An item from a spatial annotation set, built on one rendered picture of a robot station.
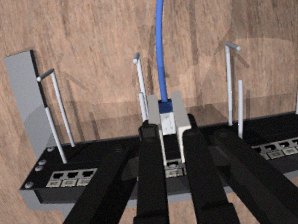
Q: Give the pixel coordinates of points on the blue patch cable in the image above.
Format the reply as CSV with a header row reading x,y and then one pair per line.
x,y
159,50

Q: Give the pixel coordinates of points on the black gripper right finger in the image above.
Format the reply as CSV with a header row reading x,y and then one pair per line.
x,y
270,196

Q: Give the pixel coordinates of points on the dark grey patch panel rack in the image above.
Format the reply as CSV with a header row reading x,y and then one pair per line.
x,y
63,170

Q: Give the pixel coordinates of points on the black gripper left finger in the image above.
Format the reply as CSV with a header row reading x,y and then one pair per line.
x,y
104,199

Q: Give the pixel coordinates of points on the white ethernet plug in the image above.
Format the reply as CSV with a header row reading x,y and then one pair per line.
x,y
167,118

